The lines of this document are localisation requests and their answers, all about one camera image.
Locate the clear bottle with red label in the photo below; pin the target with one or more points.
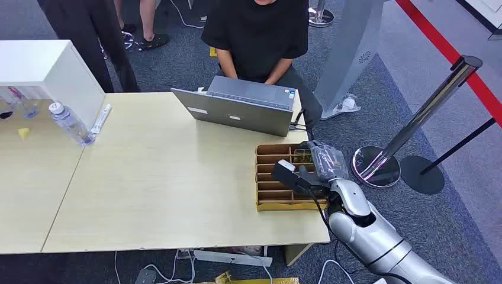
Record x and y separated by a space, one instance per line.
19 102

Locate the white tube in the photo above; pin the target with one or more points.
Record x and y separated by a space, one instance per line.
101 118

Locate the standing person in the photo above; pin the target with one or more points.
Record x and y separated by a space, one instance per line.
94 43

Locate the black power adapter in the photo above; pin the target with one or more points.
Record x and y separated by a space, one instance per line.
145 276

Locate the seated person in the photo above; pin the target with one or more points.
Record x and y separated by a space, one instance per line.
257 35

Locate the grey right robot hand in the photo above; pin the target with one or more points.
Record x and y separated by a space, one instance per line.
327 160

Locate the grey gate pillar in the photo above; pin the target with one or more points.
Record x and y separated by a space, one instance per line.
349 55

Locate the white power strip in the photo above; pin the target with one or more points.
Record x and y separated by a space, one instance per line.
231 258

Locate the white cabinet box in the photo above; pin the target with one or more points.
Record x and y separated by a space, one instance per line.
59 74

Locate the white device on pillar foot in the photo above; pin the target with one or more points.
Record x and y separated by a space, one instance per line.
348 103

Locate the small yellow block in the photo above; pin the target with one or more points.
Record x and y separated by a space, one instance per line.
24 133

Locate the wooden slotted card box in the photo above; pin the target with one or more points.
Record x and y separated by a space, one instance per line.
274 192

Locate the chrome stanchion base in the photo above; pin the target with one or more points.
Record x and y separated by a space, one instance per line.
321 15

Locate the yellow cardboard box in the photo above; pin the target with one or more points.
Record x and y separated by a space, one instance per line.
251 280

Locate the chrome stanchion post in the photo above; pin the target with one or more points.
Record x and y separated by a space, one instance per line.
415 121

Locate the red barrier belt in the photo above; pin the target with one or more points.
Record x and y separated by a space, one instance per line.
443 43

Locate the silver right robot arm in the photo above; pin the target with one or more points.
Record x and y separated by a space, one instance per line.
372 235

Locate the black stanchion post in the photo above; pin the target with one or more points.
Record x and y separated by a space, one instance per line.
423 174

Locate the clear plastic water bottle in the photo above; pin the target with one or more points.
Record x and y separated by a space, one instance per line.
70 123

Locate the person's legs with sandals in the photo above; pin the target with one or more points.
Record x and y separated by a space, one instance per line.
148 23

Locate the grey laptop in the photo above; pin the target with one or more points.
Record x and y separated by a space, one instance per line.
239 111

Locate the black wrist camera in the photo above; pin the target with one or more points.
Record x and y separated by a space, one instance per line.
288 175

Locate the small black object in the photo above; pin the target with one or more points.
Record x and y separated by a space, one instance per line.
5 115

